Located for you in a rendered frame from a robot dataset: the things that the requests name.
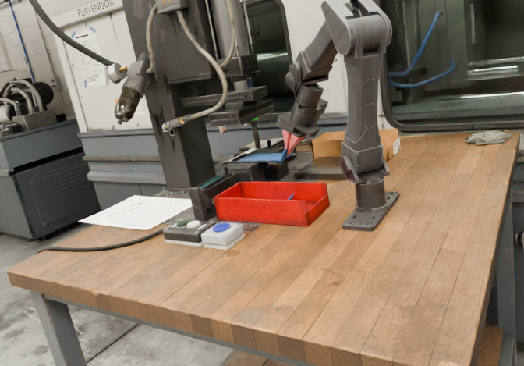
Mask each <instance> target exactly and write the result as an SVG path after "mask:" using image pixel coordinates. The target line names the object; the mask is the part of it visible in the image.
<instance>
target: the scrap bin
mask: <svg viewBox="0 0 524 366"><path fill-rule="evenodd" d="M292 194H294V197H293V199H292V200H287V199H288V198H289V197H290V196H291V195H292ZM213 199H214V206H215V210H216V213H217V217H218V220H222V221H233V222H254V223H265V224H275V225H287V226H307V227H308V226H309V225H310V224H311V223H313V222H314V221H315V220H316V219H317V218H318V217H319V216H320V215H321V214H322V213H323V212H324V211H325V210H326V209H327V208H328V207H330V203H329V197H328V187H327V183H304V182H241V181H240V182H238V183H237V184H235V185H234V186H232V187H230V188H228V189H227V190H225V191H223V192H222V193H220V194H219V195H217V196H215V197H213Z"/></svg>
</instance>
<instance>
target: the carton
mask: <svg viewBox="0 0 524 366"><path fill-rule="evenodd" d="M345 133H346V131H338V132H325V133H323V134H321V135H320V136H319V137H317V138H315V139H314V140H312V141H311V147H312V152H313V160H314V159H316V158H318V157H341V156H342V155H341V142H343V141H345ZM379 134H380V136H381V144H382V145H384V146H383V156H384V160H385V161H389V160H390V159H391V158H392V157H393V156H394V155H395V154H396V153H397V152H398V151H399V150H400V149H401V147H400V140H399V138H398V128H395V129H381V130H379Z"/></svg>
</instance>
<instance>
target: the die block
mask: <svg viewBox="0 0 524 366"><path fill-rule="evenodd" d="M282 162H284V165H282V166H280V167H279V170H273V169H259V166H258V167H256V168H255V169H253V170H251V171H228V173H230V172H237V173H238V177H239V182H240V181H241V182H266V180H280V179H282V178H284V177H285V176H287V175H288V174H289V168H288V163H287V161H282Z"/></svg>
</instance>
